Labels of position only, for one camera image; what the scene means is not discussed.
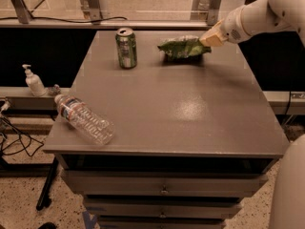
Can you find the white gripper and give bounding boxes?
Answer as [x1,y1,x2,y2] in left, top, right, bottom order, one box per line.
[199,6,251,47]

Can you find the green jalapeno chip bag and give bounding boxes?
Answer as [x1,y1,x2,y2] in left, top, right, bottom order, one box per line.
[157,35,212,61]

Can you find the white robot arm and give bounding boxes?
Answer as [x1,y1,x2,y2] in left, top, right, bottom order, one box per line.
[200,0,305,229]

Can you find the clear plastic water bottle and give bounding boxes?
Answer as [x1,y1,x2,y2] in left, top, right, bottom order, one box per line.
[54,94,114,145]

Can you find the white pump dispenser bottle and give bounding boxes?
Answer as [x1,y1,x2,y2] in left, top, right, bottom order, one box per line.
[22,64,47,97]

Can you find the green soda can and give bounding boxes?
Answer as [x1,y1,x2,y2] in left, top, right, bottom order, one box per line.
[115,28,137,70]

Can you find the grey drawer cabinet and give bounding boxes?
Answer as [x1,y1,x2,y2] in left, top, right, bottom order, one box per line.
[45,31,288,229]

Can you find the small crumpled grey object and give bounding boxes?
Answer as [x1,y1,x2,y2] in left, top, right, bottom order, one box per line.
[48,84,61,96]

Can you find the black metal stand leg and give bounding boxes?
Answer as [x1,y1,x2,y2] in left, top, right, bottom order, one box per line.
[36,157,58,211]

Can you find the black cable on ledge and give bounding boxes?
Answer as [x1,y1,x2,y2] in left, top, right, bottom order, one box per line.
[0,15,130,25]

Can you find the black cables on floor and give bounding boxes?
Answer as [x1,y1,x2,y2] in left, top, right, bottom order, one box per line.
[0,99,46,158]

